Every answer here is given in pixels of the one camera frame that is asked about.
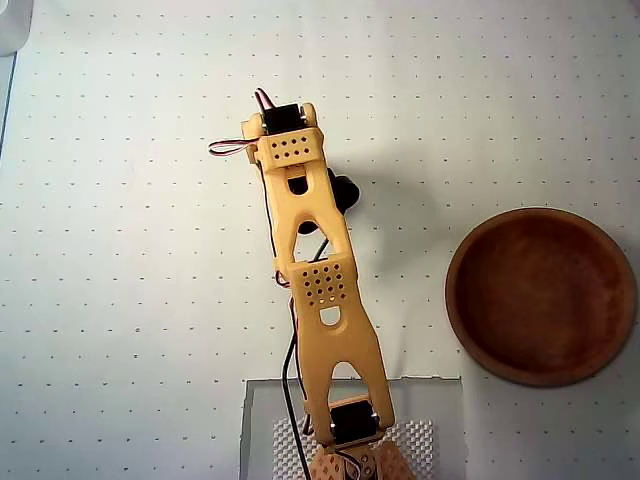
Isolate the round brown wooden bowl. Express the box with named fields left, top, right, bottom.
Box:
left=444, top=207, right=634, bottom=388

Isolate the white dotted paper mat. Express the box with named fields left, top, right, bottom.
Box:
left=0, top=0, right=640, bottom=480

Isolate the white textured anti-slip mat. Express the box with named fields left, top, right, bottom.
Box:
left=272, top=419, right=434, bottom=480

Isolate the white plastic object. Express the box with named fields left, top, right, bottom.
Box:
left=0, top=0, right=32, bottom=56

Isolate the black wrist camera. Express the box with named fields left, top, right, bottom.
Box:
left=331, top=172, right=364, bottom=215

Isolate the red white servo wire loop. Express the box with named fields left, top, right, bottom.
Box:
left=208, top=139, right=259, bottom=157

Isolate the black camera cable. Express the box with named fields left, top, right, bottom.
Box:
left=281, top=238, right=335, bottom=480

